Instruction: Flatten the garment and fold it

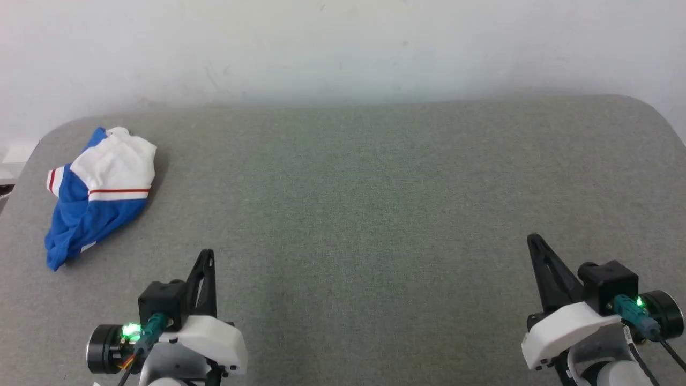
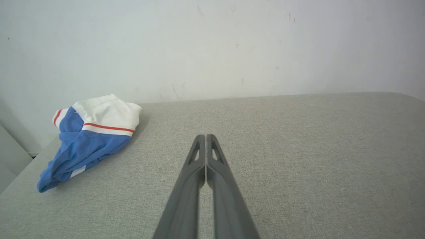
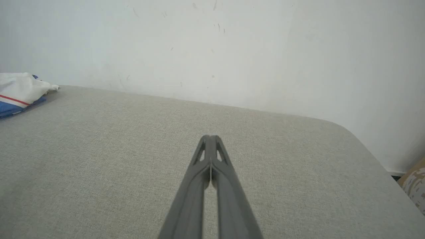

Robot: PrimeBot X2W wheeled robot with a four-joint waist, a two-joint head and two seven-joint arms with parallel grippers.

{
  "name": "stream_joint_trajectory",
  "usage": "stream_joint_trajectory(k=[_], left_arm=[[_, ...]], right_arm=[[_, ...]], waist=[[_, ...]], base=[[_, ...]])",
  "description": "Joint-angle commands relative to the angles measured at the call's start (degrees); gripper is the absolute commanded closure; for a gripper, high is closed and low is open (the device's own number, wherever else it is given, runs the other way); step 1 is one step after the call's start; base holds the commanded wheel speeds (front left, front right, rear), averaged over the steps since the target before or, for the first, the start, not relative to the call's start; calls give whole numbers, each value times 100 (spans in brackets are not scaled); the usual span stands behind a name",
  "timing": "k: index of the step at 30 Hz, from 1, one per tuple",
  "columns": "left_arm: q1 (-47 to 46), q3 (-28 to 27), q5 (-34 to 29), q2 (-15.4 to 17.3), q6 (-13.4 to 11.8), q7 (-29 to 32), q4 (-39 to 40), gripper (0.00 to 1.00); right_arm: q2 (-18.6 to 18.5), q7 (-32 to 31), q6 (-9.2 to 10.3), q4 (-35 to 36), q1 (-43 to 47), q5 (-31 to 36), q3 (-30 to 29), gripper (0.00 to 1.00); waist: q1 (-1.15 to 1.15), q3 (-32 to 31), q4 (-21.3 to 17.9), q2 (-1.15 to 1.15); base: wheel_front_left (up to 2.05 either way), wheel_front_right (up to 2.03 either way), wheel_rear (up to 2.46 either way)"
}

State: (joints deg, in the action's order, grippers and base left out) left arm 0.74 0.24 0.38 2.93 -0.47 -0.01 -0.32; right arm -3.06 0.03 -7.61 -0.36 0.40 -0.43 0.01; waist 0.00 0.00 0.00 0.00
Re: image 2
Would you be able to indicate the blue white red-striped garment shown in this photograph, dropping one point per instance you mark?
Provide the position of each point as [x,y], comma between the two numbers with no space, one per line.
[86,146]

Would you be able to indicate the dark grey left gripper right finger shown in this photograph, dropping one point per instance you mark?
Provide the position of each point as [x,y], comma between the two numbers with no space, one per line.
[225,192]

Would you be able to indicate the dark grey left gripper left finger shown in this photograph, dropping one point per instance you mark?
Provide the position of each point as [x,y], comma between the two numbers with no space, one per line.
[186,186]

